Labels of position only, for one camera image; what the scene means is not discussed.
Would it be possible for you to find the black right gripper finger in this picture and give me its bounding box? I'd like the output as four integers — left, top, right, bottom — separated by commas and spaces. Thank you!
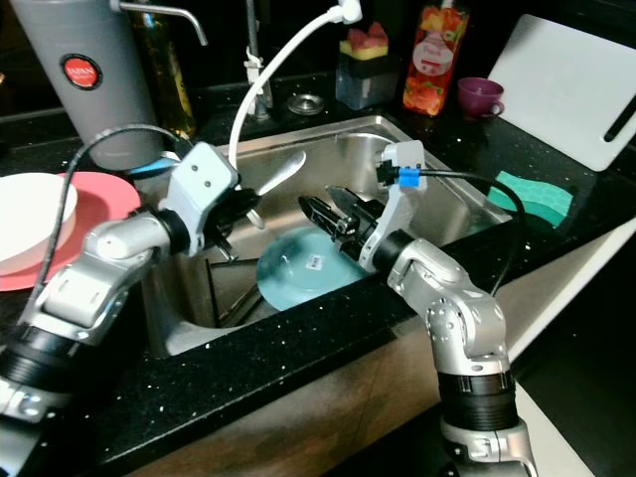
297, 195, 356, 240
322, 185, 371, 216

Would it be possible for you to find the metal spoon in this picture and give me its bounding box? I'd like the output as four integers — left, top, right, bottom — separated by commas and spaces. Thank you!
251, 150, 308, 202

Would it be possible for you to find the stainless steel sink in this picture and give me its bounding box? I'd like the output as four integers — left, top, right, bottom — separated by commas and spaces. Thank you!
137, 113, 520, 361

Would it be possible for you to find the light blue plate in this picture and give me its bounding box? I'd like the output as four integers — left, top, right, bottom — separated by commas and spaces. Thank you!
254, 226, 360, 310

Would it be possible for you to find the round metal drain cap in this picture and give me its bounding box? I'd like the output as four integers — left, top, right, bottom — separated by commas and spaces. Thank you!
284, 91, 325, 117

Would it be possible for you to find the clear sponge holder box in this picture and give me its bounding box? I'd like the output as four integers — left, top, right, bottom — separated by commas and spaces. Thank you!
334, 50, 399, 111

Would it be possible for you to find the pink plate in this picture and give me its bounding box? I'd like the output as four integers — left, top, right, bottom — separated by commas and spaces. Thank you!
0, 170, 143, 293

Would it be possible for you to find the yellow oil bottle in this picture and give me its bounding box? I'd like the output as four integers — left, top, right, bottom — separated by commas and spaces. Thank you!
132, 0, 202, 142

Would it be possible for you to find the metal sink faucet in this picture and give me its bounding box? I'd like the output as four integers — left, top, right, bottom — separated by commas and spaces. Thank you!
242, 0, 276, 122

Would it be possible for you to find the red yellow sponge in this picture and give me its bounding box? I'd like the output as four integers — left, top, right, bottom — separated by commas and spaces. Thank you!
342, 21, 392, 62

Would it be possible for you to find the orange dish soap bottle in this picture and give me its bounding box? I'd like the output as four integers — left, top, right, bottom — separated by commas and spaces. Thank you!
401, 0, 471, 118

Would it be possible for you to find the purple cup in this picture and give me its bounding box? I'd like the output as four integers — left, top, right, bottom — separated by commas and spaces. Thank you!
456, 76, 507, 121

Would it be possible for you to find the grey water filter cylinder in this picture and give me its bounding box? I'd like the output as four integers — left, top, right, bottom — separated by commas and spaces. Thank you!
8, 0, 211, 172

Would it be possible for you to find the white bowl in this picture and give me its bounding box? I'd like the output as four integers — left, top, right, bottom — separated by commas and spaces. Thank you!
0, 171, 80, 278

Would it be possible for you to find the white cutting board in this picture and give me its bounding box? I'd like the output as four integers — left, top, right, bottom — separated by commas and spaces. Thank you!
486, 12, 636, 173

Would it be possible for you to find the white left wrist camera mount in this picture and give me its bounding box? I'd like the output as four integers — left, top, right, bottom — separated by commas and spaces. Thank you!
167, 141, 241, 251

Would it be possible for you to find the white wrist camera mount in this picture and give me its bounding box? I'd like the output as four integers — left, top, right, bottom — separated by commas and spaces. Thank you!
357, 140, 429, 271
167, 141, 241, 251

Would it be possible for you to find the blue cable clip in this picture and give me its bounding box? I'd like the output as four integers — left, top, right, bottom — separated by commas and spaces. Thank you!
397, 167, 424, 190

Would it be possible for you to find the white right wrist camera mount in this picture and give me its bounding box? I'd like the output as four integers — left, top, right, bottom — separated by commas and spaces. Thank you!
357, 140, 429, 271

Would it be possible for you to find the black wire sink rack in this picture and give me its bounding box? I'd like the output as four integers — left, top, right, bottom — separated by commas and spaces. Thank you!
204, 256, 264, 329

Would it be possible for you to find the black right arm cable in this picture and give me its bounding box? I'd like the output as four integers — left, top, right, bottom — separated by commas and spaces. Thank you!
423, 167, 530, 294

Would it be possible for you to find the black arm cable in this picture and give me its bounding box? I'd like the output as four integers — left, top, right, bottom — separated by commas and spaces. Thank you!
423, 167, 530, 294
60, 124, 182, 259

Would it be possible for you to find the white faucet hose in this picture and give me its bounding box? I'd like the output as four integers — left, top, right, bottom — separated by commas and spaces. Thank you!
228, 0, 365, 172

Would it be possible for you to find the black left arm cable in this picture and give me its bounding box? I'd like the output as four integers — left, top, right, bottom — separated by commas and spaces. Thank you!
60, 124, 182, 259

